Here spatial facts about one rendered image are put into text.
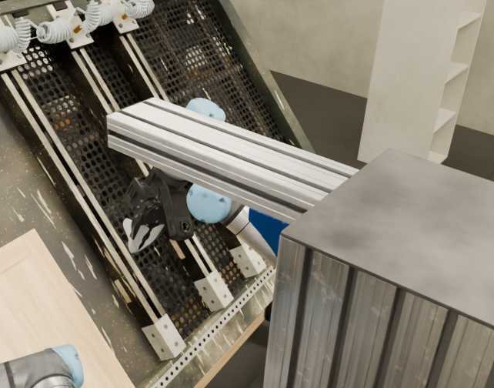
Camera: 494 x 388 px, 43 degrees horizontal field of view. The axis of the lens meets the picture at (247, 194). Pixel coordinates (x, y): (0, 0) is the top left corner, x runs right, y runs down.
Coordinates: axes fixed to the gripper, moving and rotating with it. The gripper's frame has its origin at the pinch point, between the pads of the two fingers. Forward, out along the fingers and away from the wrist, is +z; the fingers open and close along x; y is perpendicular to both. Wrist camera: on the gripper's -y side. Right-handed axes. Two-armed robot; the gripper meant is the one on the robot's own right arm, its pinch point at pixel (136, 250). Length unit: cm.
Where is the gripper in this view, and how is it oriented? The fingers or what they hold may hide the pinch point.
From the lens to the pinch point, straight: 132.5
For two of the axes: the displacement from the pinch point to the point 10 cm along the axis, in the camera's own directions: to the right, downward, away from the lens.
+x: -6.7, 0.0, -7.4
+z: -4.9, 7.5, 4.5
